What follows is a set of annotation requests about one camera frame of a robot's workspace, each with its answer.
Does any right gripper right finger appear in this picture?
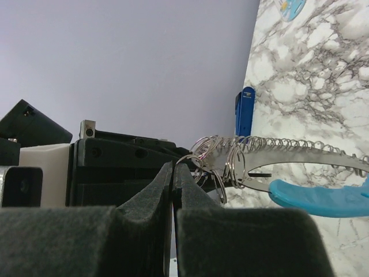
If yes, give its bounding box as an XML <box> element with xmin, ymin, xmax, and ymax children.
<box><xmin>173</xmin><ymin>163</ymin><xmax>334</xmax><ymax>276</ymax></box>

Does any blue stapler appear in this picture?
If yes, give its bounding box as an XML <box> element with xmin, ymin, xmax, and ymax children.
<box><xmin>235</xmin><ymin>87</ymin><xmax>255</xmax><ymax>137</ymax></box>

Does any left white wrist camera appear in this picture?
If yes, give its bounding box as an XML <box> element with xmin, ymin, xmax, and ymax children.
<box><xmin>1</xmin><ymin>144</ymin><xmax>70</xmax><ymax>208</ymax></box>

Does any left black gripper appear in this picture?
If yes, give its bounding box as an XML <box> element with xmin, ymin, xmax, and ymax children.
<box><xmin>66</xmin><ymin>119</ymin><xmax>190</xmax><ymax>207</ymax></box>

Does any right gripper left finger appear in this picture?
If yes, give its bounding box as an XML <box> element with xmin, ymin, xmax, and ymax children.
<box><xmin>1</xmin><ymin>162</ymin><xmax>173</xmax><ymax>276</ymax></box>

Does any blue packaged item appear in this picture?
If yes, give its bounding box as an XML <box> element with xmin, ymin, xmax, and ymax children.
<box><xmin>274</xmin><ymin>0</ymin><xmax>306</xmax><ymax>22</ymax></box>

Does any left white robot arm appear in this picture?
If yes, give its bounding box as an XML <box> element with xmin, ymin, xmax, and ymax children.
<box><xmin>1</xmin><ymin>100</ymin><xmax>189</xmax><ymax>208</ymax></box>

